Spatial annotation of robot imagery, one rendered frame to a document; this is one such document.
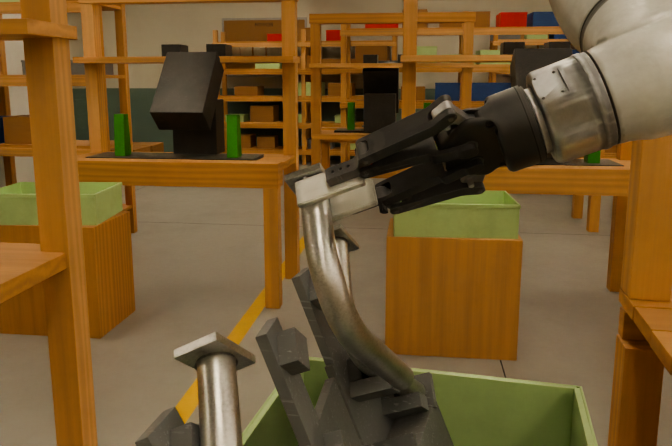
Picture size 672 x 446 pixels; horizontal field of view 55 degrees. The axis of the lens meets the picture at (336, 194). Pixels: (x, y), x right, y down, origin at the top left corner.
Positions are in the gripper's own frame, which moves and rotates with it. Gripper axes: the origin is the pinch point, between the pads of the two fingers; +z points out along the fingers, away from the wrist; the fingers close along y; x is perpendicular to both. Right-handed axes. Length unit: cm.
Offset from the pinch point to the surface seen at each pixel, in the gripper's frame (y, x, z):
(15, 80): -198, -390, 318
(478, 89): -539, -514, -35
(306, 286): -16.1, -0.8, 10.7
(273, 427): -29.7, 10.1, 23.0
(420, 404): -35.6, 10.2, 4.0
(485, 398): -45.2, 8.5, -3.4
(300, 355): -4.3, 13.6, 7.4
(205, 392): 8.5, 20.4, 9.8
